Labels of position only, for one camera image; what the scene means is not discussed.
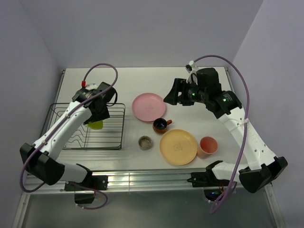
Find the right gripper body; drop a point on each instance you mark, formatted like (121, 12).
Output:
(190, 92)

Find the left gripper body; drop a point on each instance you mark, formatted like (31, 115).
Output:
(102, 115)

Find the green bowl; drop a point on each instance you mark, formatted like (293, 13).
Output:
(98, 125)

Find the pink plate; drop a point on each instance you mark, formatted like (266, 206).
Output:
(148, 107)

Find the orange mug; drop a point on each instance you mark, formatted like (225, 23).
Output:
(160, 125)

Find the small speckled grey cup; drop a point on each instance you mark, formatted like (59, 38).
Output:
(145, 143)

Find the pink cup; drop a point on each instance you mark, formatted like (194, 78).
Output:
(207, 147)

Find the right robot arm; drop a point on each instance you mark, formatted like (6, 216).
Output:
(263, 165)

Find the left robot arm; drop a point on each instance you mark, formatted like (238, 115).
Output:
(40, 159)

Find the yellow plate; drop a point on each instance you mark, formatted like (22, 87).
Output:
(178, 147)

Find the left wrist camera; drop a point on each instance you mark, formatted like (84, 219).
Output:
(91, 86)

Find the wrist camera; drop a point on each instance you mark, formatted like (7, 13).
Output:
(192, 68)
(91, 86)

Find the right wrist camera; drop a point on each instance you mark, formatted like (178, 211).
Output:
(192, 68)

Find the metal wire dish rack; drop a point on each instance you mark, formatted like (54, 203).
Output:
(85, 138)

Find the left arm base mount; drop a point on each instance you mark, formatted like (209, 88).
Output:
(90, 187)

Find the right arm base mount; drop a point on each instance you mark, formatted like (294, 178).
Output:
(206, 183)

